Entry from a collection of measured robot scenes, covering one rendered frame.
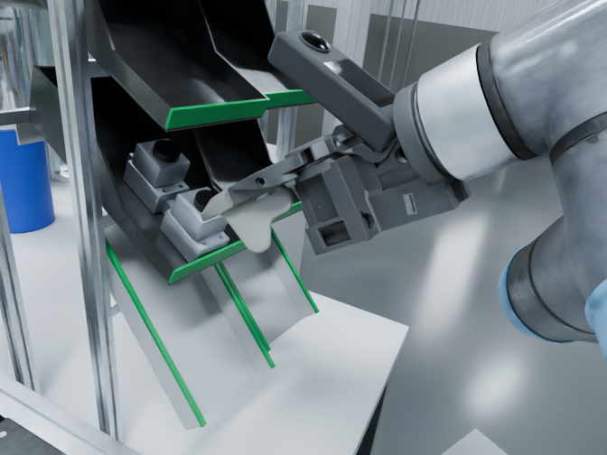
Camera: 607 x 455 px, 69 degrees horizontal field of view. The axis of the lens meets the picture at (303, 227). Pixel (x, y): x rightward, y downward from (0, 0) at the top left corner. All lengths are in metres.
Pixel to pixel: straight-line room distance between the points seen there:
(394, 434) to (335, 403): 1.17
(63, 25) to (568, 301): 0.44
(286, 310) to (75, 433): 0.34
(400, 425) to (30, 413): 1.55
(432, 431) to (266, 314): 1.41
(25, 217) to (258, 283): 0.79
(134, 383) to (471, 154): 0.70
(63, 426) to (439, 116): 0.57
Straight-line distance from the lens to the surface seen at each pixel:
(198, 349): 0.62
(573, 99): 0.25
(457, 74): 0.28
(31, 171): 1.33
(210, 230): 0.49
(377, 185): 0.33
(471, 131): 0.27
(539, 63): 0.26
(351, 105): 0.31
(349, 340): 0.95
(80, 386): 0.87
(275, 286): 0.75
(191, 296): 0.64
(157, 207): 0.53
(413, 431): 2.02
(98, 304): 0.57
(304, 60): 0.33
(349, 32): 5.26
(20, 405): 0.73
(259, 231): 0.36
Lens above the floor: 1.45
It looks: 25 degrees down
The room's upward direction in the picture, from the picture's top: 7 degrees clockwise
